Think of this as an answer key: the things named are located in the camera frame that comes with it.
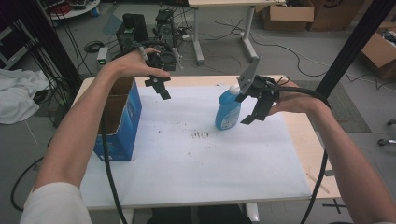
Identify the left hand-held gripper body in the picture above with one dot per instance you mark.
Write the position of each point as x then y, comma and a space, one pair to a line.
162, 60

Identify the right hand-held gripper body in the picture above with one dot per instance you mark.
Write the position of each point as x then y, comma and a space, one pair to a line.
260, 87

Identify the blue bottle with white cap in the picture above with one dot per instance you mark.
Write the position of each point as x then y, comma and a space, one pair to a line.
227, 112

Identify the person's right hand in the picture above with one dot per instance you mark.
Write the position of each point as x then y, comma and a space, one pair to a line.
292, 101

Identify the person's left hand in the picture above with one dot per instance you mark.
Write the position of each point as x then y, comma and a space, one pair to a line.
130, 65

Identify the open computer case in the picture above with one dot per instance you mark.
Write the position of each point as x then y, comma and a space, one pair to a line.
165, 26

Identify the black computer tower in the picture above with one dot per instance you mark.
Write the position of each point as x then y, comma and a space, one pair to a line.
132, 29

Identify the blue cardboard box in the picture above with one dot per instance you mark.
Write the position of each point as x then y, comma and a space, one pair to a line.
127, 124

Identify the light wooden table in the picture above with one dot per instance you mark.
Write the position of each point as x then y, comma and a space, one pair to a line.
306, 146

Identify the small white device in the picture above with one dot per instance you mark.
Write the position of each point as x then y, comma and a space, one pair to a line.
102, 56

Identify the white-legged table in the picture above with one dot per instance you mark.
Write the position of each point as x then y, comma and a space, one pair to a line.
249, 31

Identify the small brown cardboard box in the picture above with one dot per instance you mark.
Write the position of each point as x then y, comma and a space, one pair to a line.
289, 15

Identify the grey floor mat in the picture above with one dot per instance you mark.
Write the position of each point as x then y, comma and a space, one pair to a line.
345, 109

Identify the round white table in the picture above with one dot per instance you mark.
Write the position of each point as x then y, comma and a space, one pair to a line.
74, 11

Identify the large brown cardboard box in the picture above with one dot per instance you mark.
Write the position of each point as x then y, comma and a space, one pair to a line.
336, 14

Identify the open brown cardboard box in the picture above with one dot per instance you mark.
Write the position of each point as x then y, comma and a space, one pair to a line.
378, 53

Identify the chair caster wheel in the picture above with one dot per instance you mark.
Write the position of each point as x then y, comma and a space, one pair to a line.
386, 142

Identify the person's black trousers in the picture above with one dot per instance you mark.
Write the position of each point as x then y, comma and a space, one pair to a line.
174, 216

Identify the white cloth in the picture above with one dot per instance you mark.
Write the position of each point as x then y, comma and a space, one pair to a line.
18, 93

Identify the grey shelf unit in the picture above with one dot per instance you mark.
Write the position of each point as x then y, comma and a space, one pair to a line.
12, 46

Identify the person's white shirt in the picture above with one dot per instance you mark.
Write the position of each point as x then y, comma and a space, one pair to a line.
53, 205

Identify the black metal frame post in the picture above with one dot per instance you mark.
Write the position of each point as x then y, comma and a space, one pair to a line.
53, 40
351, 49

